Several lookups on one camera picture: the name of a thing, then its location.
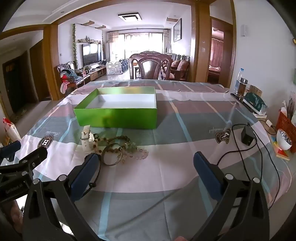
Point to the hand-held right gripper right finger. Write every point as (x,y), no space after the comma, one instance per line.
(207,177)

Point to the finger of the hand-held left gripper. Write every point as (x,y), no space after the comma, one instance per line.
(10,148)
(32,156)

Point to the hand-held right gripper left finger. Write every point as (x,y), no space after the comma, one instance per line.
(84,178)

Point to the metal bangle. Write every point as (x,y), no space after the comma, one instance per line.
(106,163)

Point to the white wrist watch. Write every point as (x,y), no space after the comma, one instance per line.
(86,144)

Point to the green cardboard box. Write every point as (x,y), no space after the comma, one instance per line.
(115,118)

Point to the colourful wooden board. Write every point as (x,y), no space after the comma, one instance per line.
(281,154)

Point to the small white charger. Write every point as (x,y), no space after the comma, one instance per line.
(268,122)

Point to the white bowl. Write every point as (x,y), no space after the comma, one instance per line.
(282,143)

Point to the pile of clothes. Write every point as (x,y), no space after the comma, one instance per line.
(69,77)

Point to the green tissue box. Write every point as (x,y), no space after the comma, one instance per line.
(254,103)

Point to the wooden armchair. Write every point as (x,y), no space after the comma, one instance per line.
(81,80)

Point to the red plastic basket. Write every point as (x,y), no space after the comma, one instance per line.
(283,120)

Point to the glass jar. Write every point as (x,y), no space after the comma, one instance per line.
(242,88)

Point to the brown cartons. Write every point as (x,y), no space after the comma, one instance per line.
(255,90)

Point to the clear water bottle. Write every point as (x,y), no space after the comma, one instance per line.
(238,77)

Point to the wooden television cabinet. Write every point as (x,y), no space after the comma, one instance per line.
(97,73)

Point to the wooden sofa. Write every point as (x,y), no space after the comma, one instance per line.
(181,67)

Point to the white baby fence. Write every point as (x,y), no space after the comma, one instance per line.
(113,68)

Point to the flat screen television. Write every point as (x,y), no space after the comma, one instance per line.
(91,54)

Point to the green vine garland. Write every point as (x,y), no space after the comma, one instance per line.
(75,46)

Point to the carved wooden dining chair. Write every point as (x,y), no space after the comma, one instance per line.
(150,67)

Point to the square ceiling light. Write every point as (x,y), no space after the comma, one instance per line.
(129,16)

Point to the framed wall picture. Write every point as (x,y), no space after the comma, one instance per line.
(177,30)

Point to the white wall device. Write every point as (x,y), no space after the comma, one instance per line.
(243,30)

